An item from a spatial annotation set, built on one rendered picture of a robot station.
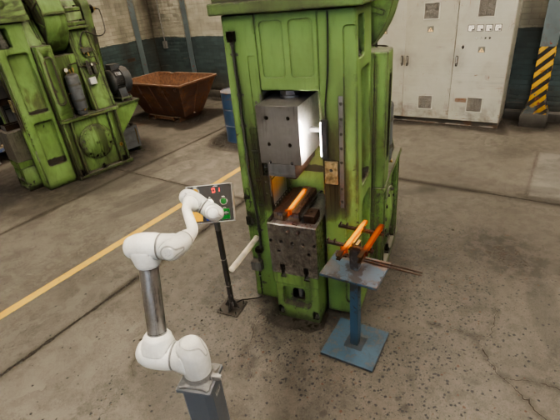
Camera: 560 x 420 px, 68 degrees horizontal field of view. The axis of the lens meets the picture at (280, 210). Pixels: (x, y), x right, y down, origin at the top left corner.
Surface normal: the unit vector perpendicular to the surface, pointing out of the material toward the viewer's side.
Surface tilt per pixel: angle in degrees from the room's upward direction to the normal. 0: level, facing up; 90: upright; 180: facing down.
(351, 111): 90
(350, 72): 90
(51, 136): 90
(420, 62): 90
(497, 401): 0
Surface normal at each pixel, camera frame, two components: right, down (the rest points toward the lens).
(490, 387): -0.09, -0.87
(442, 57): -0.52, 0.45
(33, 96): 0.76, 0.23
